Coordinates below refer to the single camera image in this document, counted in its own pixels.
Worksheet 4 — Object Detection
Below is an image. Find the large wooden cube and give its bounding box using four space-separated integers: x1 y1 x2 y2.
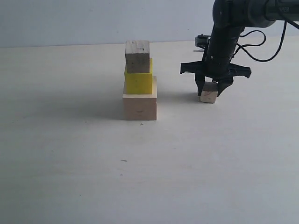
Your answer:
122 76 157 121

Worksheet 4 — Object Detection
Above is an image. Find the small wooden cube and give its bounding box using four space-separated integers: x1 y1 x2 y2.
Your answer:
199 82 218 104

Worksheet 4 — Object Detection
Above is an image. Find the yellow foam cube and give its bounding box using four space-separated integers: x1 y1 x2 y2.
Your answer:
124 58 153 95

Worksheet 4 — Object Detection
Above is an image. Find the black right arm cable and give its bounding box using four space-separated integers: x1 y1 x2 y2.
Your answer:
235 21 299 63

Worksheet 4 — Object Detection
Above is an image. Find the medium wooden cube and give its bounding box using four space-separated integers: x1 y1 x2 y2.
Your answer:
125 40 150 73

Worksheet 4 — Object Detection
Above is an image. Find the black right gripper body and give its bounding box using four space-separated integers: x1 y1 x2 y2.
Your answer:
180 56 251 82

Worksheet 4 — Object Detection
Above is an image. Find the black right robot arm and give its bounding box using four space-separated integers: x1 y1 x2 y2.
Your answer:
180 0 299 96

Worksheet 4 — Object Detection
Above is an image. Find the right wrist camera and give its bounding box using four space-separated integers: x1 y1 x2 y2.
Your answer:
195 34 211 49

